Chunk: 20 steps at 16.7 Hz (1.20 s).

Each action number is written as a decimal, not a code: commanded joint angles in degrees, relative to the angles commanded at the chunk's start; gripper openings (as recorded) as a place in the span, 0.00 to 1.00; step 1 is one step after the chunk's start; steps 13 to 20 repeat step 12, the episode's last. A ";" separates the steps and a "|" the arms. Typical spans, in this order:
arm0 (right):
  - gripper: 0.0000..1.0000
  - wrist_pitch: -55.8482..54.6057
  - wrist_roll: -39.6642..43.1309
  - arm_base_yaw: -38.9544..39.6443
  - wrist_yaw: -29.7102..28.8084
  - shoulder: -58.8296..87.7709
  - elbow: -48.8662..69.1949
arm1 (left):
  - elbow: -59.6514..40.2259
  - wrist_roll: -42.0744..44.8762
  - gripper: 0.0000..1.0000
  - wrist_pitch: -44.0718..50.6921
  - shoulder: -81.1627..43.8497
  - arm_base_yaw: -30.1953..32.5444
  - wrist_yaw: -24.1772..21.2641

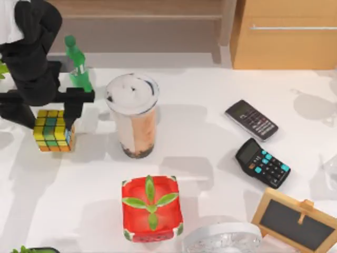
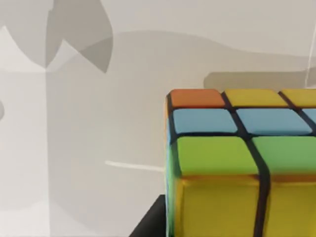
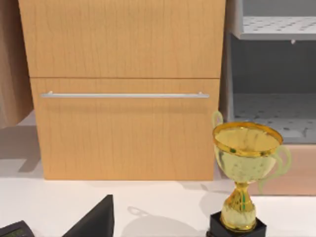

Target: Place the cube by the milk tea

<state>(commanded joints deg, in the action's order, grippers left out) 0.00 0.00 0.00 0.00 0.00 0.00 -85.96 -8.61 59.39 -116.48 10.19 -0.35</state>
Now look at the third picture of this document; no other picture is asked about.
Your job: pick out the brown wooden panel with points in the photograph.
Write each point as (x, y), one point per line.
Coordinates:
(12, 61)

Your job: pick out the grey pierced shelf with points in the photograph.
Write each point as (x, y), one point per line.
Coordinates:
(276, 24)

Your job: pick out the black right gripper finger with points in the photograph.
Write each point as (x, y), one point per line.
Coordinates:
(98, 222)

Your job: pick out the gold trophy on black base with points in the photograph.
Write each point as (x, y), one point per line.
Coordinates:
(243, 158)

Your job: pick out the wooden cupboard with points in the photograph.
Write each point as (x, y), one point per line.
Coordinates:
(123, 61)

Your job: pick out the dark grey device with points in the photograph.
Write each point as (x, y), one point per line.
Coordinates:
(14, 229)

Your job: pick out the plain wooden drawer front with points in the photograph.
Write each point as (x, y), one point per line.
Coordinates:
(123, 37)

